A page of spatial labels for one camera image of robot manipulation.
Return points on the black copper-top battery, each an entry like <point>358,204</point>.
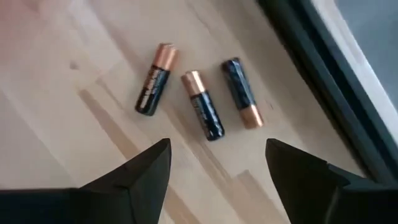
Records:
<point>241,90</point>
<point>203,107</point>
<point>154,84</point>

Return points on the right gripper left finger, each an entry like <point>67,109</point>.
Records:
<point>93,205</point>

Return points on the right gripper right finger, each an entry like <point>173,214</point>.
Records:
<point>326,199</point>

